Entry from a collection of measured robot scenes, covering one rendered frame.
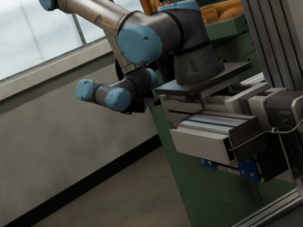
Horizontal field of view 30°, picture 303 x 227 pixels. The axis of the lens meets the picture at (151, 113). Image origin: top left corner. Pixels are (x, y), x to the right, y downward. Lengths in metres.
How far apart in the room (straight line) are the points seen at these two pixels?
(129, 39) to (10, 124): 1.99
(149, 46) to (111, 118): 2.33
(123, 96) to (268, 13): 0.55
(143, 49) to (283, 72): 0.39
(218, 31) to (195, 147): 0.77
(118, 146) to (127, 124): 0.17
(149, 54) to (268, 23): 0.33
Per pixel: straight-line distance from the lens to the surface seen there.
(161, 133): 2.55
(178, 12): 1.63
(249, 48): 2.42
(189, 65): 1.65
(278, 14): 1.53
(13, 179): 3.48
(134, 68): 1.90
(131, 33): 1.55
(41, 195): 3.57
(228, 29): 2.14
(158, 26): 1.56
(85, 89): 1.89
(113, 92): 1.82
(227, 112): 1.53
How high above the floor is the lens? 1.14
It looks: 13 degrees down
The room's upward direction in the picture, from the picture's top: 20 degrees counter-clockwise
